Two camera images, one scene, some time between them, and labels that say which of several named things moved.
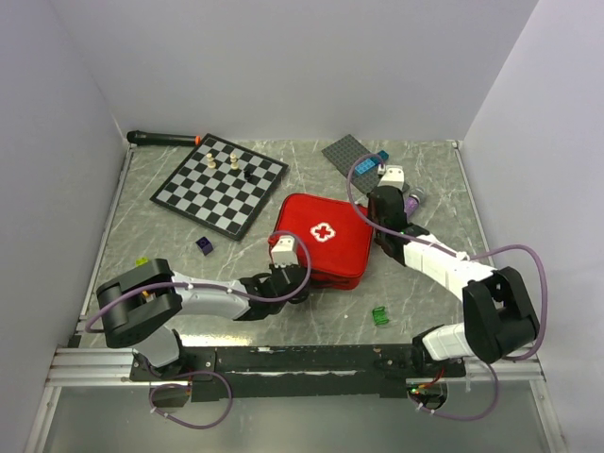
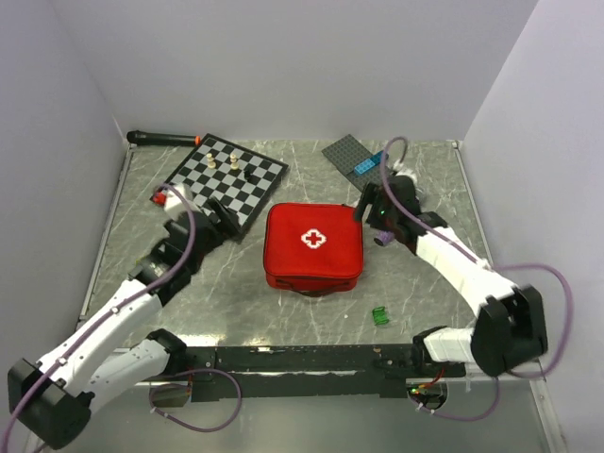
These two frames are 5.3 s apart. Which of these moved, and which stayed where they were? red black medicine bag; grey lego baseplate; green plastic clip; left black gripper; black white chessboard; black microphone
Moved: red black medicine bag; left black gripper
Stayed: grey lego baseplate; green plastic clip; black microphone; black white chessboard
